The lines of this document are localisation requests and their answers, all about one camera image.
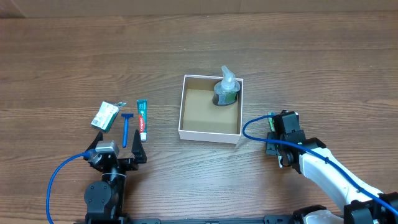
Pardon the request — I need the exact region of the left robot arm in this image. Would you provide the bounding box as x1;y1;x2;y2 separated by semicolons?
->
83;130;147;223

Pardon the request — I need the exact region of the green white toothbrush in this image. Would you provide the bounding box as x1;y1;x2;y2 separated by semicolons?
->
268;112;275;132

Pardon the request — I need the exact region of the right blue cable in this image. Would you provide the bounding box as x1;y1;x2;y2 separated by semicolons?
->
242;114;398;215

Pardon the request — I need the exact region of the clear soap pump bottle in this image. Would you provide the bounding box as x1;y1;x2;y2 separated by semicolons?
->
212;65;241;106

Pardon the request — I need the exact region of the white green soap packet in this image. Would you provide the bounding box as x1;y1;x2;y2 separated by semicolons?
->
91;101;126;133

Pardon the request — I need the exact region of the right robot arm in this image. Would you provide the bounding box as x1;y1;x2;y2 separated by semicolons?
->
265;131;397;223

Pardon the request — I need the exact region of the left blue cable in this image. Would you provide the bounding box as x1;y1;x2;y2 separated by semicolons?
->
45;149;96;224

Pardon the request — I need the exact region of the blue cable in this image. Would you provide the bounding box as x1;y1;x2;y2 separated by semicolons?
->
242;114;398;215
45;149;96;224

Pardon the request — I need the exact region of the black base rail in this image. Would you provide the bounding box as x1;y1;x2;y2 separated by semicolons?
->
81;215;292;224

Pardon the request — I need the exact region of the blue disposable razor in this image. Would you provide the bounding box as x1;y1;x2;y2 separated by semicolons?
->
121;113;134;148

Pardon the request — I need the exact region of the Colgate toothpaste tube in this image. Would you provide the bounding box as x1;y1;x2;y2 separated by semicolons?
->
137;100;147;142

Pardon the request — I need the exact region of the white cardboard box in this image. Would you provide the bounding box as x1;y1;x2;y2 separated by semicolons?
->
178;75;243;144

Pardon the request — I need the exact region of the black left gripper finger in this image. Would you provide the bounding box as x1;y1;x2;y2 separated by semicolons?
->
86;131;103;152
131;129;147;164

